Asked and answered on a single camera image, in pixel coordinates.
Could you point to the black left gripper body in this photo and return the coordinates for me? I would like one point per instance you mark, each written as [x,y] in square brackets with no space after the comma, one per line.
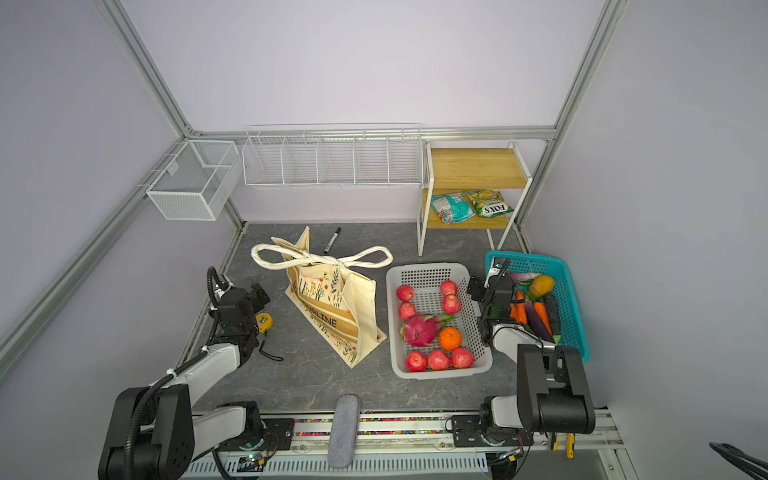
[253,327]

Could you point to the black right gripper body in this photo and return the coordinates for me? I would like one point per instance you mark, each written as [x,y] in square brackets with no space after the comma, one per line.
[485,311]

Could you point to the cream floral tote bag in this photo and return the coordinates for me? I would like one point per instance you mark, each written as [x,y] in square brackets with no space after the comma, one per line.
[337,300]

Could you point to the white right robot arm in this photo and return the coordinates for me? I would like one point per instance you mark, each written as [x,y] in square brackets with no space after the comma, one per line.
[552,395]

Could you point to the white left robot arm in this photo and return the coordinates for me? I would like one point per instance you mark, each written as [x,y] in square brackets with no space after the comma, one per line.
[153,432]

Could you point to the green Fox's candy bag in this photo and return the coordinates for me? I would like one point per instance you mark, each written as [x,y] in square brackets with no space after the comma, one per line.
[488,203]

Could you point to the teal snack bag lower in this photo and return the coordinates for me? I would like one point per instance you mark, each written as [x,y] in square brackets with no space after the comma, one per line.
[452,208]

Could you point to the yellow tape measure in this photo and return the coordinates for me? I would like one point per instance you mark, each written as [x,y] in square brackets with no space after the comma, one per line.
[265,323]

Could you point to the orange carrot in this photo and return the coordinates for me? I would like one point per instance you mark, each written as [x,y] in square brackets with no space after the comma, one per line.
[540,310]
[520,311]

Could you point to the red apple centre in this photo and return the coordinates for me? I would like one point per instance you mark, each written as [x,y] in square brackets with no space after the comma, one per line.
[451,304]

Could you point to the red apple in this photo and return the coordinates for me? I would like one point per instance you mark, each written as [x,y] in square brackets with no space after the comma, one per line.
[462,358]
[405,293]
[407,311]
[438,360]
[449,288]
[451,304]
[416,362]

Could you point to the red apple back right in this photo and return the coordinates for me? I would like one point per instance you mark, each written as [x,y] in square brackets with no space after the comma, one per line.
[449,288]

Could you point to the purple eggplant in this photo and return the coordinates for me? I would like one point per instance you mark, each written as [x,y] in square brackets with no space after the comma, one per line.
[537,325]

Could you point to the red apple front right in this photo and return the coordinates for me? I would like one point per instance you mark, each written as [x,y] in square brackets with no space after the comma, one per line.
[462,358]

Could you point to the white plastic basket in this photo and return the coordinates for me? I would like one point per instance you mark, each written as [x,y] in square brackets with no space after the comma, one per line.
[426,280]

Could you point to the yellow mango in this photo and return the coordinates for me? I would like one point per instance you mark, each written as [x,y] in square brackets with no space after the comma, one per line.
[541,285]

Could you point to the dark cucumber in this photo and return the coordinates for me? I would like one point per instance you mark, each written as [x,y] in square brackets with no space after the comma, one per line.
[553,313]

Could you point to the red apple front middle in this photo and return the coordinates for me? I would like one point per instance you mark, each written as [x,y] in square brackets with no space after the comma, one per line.
[438,360]

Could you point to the pink dragon fruit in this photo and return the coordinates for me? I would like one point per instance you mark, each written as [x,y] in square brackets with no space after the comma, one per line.
[422,330]

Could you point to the red apple middle left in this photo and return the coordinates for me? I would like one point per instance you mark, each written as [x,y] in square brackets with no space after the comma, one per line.
[407,311]

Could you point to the teal plastic basket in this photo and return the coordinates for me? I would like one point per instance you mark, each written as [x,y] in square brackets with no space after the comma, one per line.
[573,331]

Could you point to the red apple back left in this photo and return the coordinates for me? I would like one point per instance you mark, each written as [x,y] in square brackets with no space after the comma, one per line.
[405,293]

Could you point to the red apple front left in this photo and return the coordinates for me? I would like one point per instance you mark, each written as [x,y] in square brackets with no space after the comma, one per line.
[416,362]

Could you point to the black white marker pen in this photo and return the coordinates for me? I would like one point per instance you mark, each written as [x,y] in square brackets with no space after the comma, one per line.
[332,240]

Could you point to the white two-tier wooden shelf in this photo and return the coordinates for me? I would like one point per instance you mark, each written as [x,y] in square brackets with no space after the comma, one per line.
[451,170]

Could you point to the yellow black pliers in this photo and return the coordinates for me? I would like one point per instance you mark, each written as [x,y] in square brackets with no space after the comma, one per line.
[565,441]

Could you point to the grey padded cylinder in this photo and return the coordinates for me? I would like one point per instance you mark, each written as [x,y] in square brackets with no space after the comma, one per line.
[344,431]

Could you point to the black tripod leg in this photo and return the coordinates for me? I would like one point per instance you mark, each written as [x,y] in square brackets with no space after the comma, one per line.
[754,467]

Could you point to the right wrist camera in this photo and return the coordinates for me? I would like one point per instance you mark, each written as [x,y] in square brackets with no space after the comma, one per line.
[495,292]

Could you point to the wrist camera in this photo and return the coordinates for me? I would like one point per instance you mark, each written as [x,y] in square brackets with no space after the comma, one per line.
[238,303]
[495,292]

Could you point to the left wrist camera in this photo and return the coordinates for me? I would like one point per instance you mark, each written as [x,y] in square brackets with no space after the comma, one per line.
[238,303]

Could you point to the white wire cube basket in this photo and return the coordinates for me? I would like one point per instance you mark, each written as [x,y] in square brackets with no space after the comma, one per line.
[197,181]

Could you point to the white wire wall rack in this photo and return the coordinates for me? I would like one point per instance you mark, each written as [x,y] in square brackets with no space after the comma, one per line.
[333,154]

